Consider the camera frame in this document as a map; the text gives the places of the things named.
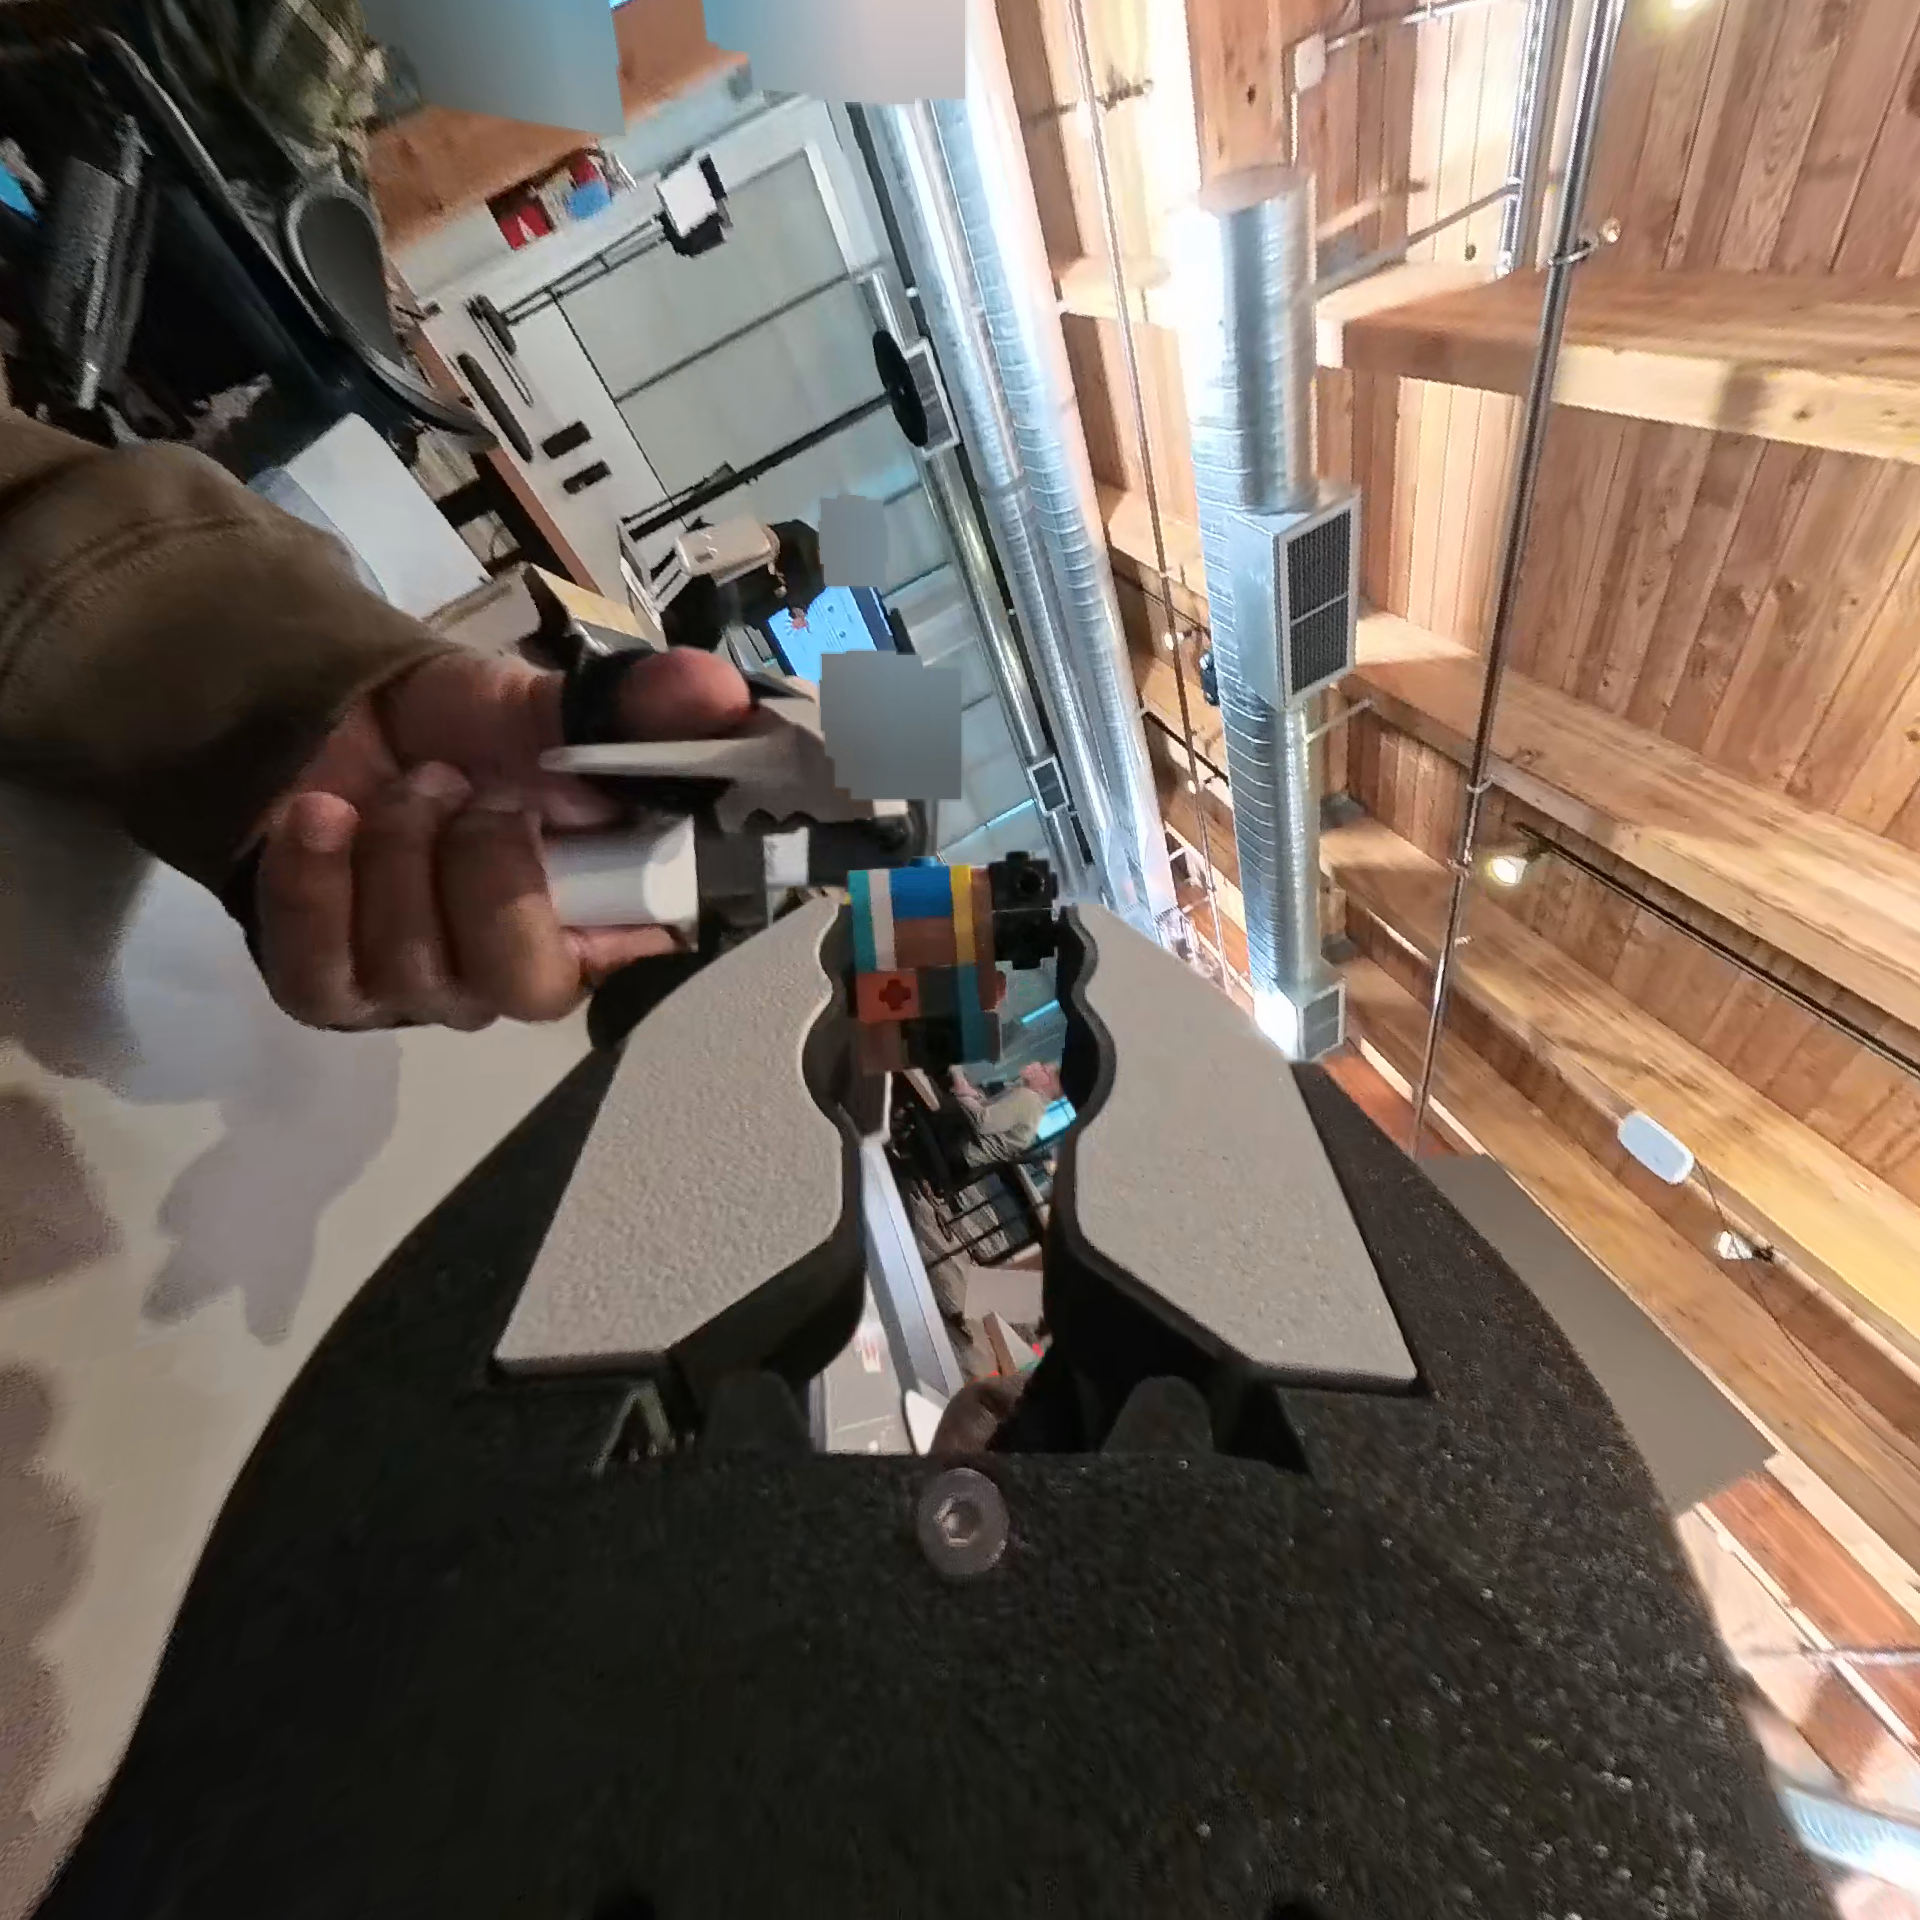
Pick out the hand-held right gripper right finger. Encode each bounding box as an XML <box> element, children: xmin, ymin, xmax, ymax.
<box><xmin>1041</xmin><ymin>899</ymin><xmax>1424</xmax><ymax>1404</ymax></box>

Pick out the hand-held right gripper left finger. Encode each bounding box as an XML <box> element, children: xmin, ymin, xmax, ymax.
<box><xmin>492</xmin><ymin>887</ymin><xmax>872</xmax><ymax>1389</ymax></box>

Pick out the multicoloured toy brick block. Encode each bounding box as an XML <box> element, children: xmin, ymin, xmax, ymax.
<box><xmin>843</xmin><ymin>861</ymin><xmax>1008</xmax><ymax>1073</ymax></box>

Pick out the person's left forearm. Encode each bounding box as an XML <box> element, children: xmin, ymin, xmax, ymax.
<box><xmin>0</xmin><ymin>403</ymin><xmax>467</xmax><ymax>902</ymax></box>

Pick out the person's left hand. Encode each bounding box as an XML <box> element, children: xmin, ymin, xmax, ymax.
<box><xmin>246</xmin><ymin>644</ymin><xmax>756</xmax><ymax>1038</ymax></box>

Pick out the blue lit monitor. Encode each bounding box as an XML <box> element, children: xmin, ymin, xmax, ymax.
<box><xmin>761</xmin><ymin>583</ymin><xmax>901</xmax><ymax>678</ymax></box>

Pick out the black round speaker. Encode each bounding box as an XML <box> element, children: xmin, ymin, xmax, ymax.
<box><xmin>870</xmin><ymin>329</ymin><xmax>961</xmax><ymax>451</ymax></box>

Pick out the white box device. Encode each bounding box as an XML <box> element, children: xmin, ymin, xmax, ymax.
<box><xmin>654</xmin><ymin>154</ymin><xmax>732</xmax><ymax>257</ymax></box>

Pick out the grey backed office chair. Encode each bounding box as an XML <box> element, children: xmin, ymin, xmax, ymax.
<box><xmin>284</xmin><ymin>179</ymin><xmax>504</xmax><ymax>451</ymax></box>

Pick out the spiral metal duct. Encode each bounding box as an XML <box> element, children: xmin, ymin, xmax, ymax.
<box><xmin>862</xmin><ymin>95</ymin><xmax>1164</xmax><ymax>932</ymax></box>

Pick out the large metal air duct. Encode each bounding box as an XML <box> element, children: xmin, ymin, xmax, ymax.
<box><xmin>1192</xmin><ymin>162</ymin><xmax>1363</xmax><ymax>1060</ymax></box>

